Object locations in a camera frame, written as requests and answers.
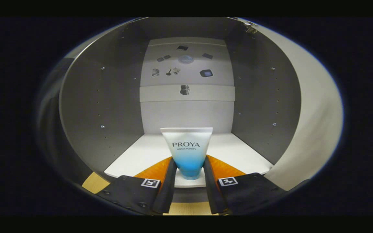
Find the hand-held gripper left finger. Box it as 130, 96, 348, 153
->
96, 157, 178, 215

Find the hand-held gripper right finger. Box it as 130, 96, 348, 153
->
203, 155, 288, 215

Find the white and blue tube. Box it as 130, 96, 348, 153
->
160, 127, 213, 180

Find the white cabinet door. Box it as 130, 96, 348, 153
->
238, 18, 344, 191

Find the white cabinet shelf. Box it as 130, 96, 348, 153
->
104, 133, 274, 188

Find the grey cabinet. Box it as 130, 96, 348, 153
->
59, 18, 302, 204

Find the black backdrop cloth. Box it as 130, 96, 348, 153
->
36, 57, 93, 190

